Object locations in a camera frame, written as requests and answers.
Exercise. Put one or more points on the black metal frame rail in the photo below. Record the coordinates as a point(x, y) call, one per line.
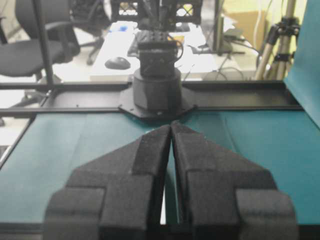
point(103, 97)

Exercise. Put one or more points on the cardboard box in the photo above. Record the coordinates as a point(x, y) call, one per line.
point(246, 21)

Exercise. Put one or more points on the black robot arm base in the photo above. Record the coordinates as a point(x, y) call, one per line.
point(156, 90)

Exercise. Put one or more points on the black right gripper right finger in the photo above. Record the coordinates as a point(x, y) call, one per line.
point(224, 196)

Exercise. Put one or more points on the camera tripod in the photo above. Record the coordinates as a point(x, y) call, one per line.
point(276, 58)

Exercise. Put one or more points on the teal backdrop sheet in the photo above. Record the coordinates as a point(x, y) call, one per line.
point(303, 79)

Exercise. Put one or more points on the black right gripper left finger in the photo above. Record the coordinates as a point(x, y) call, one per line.
point(117, 196)

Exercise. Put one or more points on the white desk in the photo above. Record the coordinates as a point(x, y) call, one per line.
point(198, 61)

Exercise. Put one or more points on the black monitor stand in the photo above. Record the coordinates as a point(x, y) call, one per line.
point(223, 34)

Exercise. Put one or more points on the black computer mouse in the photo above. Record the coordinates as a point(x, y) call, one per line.
point(117, 63)

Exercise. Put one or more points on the black lattice crate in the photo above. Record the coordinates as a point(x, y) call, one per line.
point(157, 11)

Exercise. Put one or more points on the black office chair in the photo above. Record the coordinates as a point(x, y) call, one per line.
point(24, 58)

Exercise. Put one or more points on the black vertical pole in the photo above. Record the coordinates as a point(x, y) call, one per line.
point(43, 39)

